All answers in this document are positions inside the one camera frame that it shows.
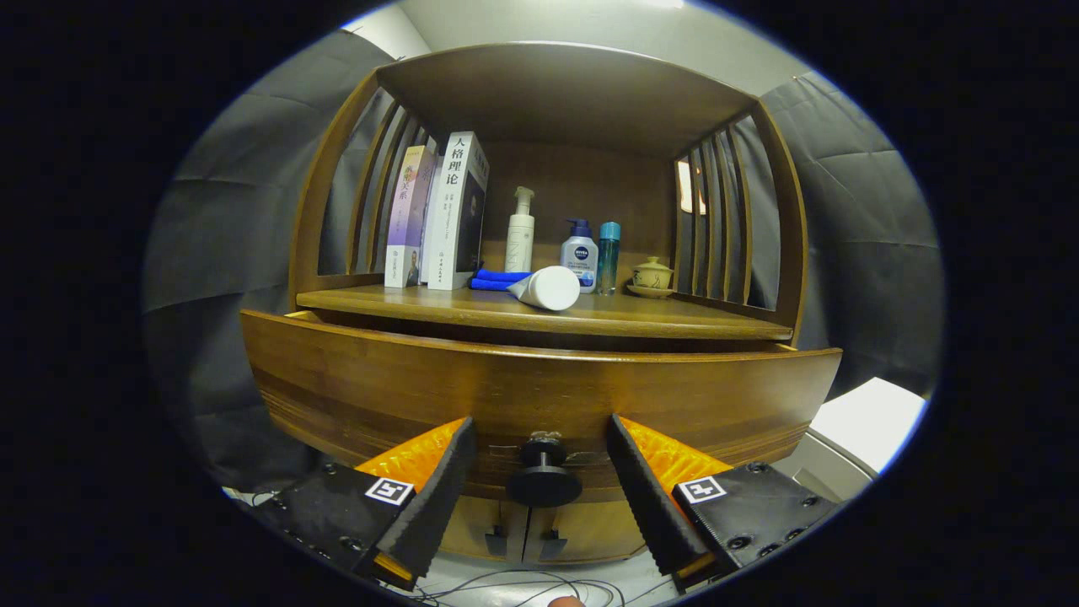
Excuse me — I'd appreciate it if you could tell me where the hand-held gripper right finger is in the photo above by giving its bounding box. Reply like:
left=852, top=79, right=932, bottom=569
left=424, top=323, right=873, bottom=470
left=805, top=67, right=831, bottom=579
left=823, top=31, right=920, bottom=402
left=605, top=413, right=844, bottom=594

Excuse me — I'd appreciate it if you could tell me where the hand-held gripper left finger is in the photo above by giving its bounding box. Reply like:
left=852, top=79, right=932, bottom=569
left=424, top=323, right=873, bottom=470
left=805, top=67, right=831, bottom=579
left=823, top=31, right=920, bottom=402
left=249, top=417, right=478, bottom=591

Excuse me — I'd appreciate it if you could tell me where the black drawer knob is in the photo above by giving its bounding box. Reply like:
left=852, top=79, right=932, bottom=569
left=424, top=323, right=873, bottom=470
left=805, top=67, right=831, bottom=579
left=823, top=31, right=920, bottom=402
left=506, top=432, right=584, bottom=508

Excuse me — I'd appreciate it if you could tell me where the white tube green end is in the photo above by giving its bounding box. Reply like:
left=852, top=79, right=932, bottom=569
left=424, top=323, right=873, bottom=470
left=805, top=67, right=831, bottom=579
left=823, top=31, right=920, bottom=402
left=506, top=266, right=582, bottom=312

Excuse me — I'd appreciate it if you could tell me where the wooden cabinet door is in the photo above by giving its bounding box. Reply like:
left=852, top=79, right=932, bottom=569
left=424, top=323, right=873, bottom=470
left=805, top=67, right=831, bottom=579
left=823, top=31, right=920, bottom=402
left=529, top=499, right=650, bottom=564
left=438, top=497, right=530, bottom=564

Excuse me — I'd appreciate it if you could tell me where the wooden countertop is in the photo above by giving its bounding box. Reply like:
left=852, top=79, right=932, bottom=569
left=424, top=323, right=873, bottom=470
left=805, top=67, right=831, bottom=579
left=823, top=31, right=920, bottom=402
left=295, top=283, right=795, bottom=342

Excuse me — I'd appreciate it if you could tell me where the white side cabinet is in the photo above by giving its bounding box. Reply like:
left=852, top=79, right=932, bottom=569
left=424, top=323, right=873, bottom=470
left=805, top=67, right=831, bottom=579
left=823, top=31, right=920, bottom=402
left=771, top=377, right=928, bottom=504

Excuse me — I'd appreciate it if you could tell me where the brown wooden cabinet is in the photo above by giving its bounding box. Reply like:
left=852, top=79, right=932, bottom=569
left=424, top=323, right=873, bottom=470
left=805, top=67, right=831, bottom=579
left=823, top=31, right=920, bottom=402
left=288, top=42, right=810, bottom=564

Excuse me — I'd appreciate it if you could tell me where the blue folded cloth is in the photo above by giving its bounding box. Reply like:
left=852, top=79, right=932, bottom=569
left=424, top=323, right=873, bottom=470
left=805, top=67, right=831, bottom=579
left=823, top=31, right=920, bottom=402
left=470, top=268, right=534, bottom=293

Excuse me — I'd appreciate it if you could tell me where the beige lidded tea cup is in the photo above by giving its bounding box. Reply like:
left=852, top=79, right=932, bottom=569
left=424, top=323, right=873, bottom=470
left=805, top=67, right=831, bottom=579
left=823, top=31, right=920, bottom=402
left=632, top=256, right=674, bottom=290

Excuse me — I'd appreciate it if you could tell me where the teal clear bottle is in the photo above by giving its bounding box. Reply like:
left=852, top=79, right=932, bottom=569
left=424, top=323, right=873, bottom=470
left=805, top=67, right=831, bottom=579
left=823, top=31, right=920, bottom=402
left=597, top=222, right=622, bottom=296

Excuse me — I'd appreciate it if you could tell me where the white bottle blue pump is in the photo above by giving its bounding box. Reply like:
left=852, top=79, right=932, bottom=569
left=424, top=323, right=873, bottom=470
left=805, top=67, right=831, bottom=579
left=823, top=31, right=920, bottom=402
left=561, top=219, right=599, bottom=294

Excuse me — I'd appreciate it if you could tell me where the pink purple book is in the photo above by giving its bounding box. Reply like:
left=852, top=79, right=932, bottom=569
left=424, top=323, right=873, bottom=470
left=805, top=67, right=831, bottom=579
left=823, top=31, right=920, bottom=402
left=384, top=145, right=438, bottom=289

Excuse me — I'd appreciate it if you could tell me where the thick white book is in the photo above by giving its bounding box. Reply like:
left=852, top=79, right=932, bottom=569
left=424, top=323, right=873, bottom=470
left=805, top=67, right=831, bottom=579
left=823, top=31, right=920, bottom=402
left=427, top=131, right=491, bottom=292

